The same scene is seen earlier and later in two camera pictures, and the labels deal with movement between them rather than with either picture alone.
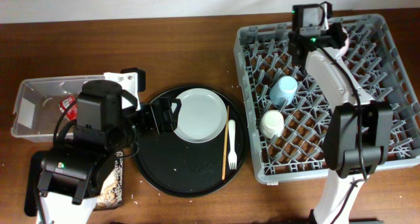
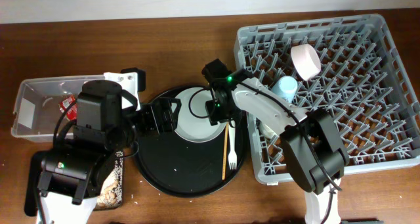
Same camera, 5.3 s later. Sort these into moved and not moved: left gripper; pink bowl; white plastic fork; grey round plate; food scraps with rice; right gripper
Moved: right gripper; pink bowl
Not moved: food scraps with rice; left gripper; grey round plate; white plastic fork
